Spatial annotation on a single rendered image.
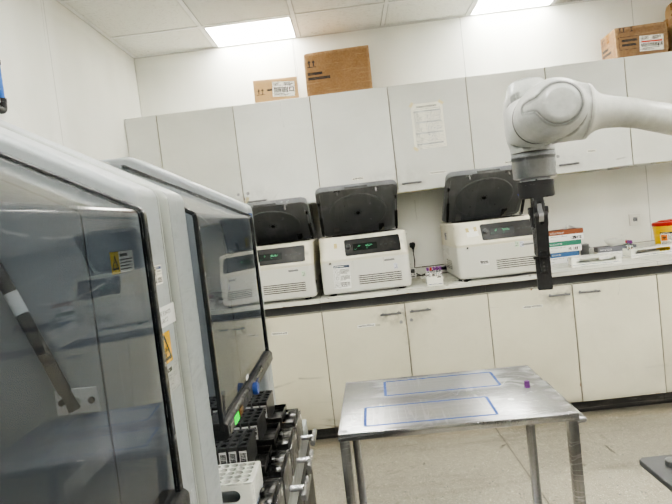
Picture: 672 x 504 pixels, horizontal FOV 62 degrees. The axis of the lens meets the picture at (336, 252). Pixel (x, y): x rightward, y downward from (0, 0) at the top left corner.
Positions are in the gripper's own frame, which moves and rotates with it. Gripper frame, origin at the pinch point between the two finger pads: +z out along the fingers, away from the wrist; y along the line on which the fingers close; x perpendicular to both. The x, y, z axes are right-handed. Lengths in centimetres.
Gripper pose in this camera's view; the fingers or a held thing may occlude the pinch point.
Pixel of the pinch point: (543, 273)
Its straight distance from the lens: 128.5
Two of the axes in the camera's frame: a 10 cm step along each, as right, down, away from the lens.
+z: 1.1, 9.9, 0.5
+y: 2.5, -0.8, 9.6
